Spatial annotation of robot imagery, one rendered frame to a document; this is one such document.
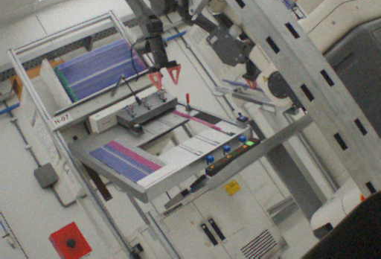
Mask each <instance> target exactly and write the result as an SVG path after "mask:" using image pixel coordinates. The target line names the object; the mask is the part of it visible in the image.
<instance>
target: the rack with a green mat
mask: <svg viewBox="0 0 381 259"><path fill-rule="evenodd" d="M226 1H227V2H228V4H229V5H230V7H232V9H233V11H234V12H235V14H237V16H238V17H239V18H240V20H241V21H242V22H243V24H244V25H245V26H246V28H247V29H248V30H249V32H250V33H251V35H252V36H253V37H254V38H255V39H256V40H257V42H258V43H259V45H260V47H261V48H262V49H263V50H264V52H265V53H266V55H267V56H268V57H269V58H270V60H271V61H272V63H273V64H274V66H275V67H276V68H277V69H278V70H279V72H280V73H281V76H282V77H283V79H285V81H286V82H287V83H288V84H289V87H290V88H291V90H293V91H294V93H295V94H296V96H297V98H298V99H299V100H300V102H302V104H303V105H304V108H305V109H306V110H307V112H309V115H310V117H311V118H312V119H313V120H314V122H315V123H316V125H317V126H318V128H319V130H320V131H321V132H322V133H323V136H324V137H325V138H326V139H327V142H328V143H329V144H330V146H331V147H332V148H333V150H334V153H336V155H337V156H338V158H339V159H340V161H341V163H342V164H343V165H344V166H345V168H346V170H347V171H348V173H349V175H351V178H352V179H353V181H354V182H355V183H356V186H357V187H358V189H360V192H361V193H362V195H363V196H364V198H365V199H366V198H367V197H368V196H370V195H371V194H372V193H374V192H376V191H379V190H381V140H380V138H379V136H378V135H377V134H376V132H375V130H374V129H373V127H372V126H371V124H370V122H369V121H368V119H367V118H366V117H365V115H364V114H363V113H362V110H361V109H360V108H359V106H358V105H357V104H356V101H355V100H354V99H353V98H352V96H351V94H350V93H349V92H348V90H347V89H346V88H345V86H344V84H343V83H342V82H341V80H340V79H339V77H337V75H336V73H335V71H334V70H333V69H332V68H331V67H330V64H329V63H328V62H327V61H326V59H325V58H324V56H323V55H322V54H321V52H320V51H319V50H318V49H317V47H316V46H315V44H314V43H313V42H312V40H311V38H309V36H308V35H307V34H306V33H305V32H304V29H303V28H302V27H301V26H300V25H299V24H298V22H297V21H296V20H295V18H294V16H293V15H292V14H291V13H290V12H289V11H288V10H287V8H286V6H285V5H284V3H283V2H282V1H281V0H226Z"/></svg>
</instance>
